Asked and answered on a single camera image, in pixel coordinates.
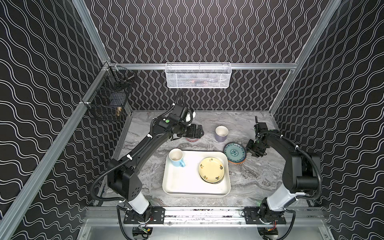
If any light blue ceramic mug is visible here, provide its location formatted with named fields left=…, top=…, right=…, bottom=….
left=168, top=149, right=186, bottom=167

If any cream floral plate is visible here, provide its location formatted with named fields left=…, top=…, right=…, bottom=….
left=198, top=157, right=225, bottom=182

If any black round plate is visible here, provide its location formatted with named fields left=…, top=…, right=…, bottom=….
left=206, top=172, right=225, bottom=184

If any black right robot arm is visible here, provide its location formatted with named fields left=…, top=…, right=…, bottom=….
left=246, top=118, right=322, bottom=223

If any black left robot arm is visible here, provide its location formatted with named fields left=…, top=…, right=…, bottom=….
left=90, top=93, right=204, bottom=215

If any cream plastic bin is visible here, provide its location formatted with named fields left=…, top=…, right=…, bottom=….
left=163, top=151, right=231, bottom=198

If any red rimmed bowl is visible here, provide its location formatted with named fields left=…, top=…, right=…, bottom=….
left=186, top=138, right=199, bottom=143

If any teal patterned plate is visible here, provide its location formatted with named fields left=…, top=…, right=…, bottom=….
left=223, top=142, right=247, bottom=161

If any purple ceramic mug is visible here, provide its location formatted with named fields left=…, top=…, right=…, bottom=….
left=215, top=126, right=229, bottom=143

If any white wire mesh basket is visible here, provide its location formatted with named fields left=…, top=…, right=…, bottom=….
left=165, top=62, right=232, bottom=89

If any black wire basket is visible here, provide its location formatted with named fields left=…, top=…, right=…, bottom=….
left=85, top=63, right=136, bottom=123

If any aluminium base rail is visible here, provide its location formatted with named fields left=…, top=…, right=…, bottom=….
left=85, top=206, right=325, bottom=227

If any aluminium frame corner post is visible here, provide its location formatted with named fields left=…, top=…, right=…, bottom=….
left=73, top=0, right=111, bottom=63

